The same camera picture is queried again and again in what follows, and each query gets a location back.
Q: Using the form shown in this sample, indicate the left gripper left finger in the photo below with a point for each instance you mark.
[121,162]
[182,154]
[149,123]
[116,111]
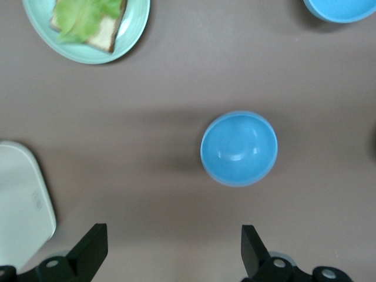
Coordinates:
[82,261]

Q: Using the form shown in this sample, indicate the blue bowl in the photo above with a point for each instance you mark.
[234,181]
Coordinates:
[340,8]
[239,149]

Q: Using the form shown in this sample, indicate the bread with lettuce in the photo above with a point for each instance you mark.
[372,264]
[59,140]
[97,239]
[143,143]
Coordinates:
[82,17]

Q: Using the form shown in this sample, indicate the green plate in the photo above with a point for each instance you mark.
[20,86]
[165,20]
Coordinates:
[132,29]

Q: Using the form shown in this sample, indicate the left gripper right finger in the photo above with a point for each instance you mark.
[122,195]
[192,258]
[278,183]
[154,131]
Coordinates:
[264,270]

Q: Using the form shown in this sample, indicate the cream toaster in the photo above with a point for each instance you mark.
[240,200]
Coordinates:
[20,199]

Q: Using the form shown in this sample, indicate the white bread slice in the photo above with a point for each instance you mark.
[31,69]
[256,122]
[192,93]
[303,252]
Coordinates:
[102,35]

